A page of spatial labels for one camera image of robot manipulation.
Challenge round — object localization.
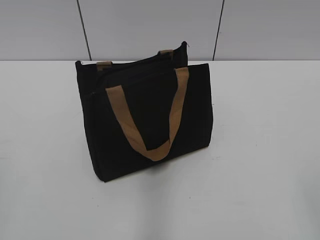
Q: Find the black canvas tote bag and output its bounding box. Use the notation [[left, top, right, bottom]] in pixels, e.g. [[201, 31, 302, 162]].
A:
[[75, 42, 213, 182]]

